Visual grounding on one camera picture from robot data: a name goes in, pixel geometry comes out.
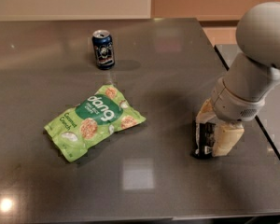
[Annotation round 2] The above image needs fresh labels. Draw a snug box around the blue soda can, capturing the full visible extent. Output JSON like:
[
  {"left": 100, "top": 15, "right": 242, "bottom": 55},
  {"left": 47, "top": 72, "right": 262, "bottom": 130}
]
[{"left": 92, "top": 30, "right": 115, "bottom": 70}]

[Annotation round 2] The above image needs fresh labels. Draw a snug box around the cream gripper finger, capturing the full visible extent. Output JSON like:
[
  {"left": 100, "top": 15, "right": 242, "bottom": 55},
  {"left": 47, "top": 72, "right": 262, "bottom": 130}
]
[
  {"left": 212, "top": 122, "right": 245, "bottom": 157},
  {"left": 195, "top": 99, "right": 218, "bottom": 124}
]

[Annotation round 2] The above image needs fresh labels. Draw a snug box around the green rice chip bag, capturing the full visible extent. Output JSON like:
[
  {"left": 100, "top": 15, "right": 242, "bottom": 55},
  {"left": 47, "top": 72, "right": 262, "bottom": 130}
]
[{"left": 45, "top": 85, "right": 146, "bottom": 162}]

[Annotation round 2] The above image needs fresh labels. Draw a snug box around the black rxbar chocolate bar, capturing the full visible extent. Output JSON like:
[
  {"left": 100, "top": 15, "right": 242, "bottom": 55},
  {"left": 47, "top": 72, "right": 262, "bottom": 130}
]
[{"left": 193, "top": 122, "right": 216, "bottom": 159}]

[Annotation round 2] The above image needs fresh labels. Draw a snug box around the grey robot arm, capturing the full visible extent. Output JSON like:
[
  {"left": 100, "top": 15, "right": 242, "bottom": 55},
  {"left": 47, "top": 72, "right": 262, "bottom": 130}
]
[{"left": 194, "top": 2, "right": 280, "bottom": 159}]

